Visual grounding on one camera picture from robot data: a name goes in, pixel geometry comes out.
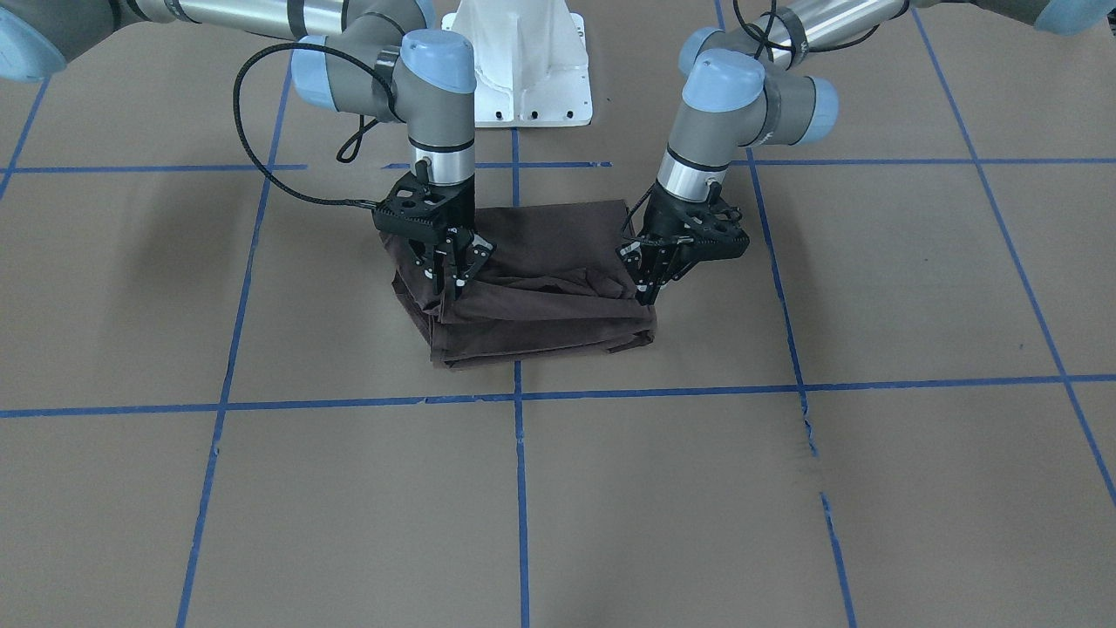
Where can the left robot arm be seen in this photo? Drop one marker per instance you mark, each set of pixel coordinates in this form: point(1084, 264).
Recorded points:
point(831, 152)

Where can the brown t-shirt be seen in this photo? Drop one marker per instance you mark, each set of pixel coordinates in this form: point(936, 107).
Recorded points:
point(554, 284)

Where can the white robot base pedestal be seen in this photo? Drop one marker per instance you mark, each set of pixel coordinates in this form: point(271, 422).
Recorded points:
point(531, 62)

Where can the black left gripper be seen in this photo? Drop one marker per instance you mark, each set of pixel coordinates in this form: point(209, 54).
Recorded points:
point(664, 220)

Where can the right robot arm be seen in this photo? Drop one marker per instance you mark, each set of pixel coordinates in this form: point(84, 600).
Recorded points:
point(383, 60)

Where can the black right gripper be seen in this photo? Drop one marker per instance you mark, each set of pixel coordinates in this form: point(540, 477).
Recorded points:
point(459, 212)

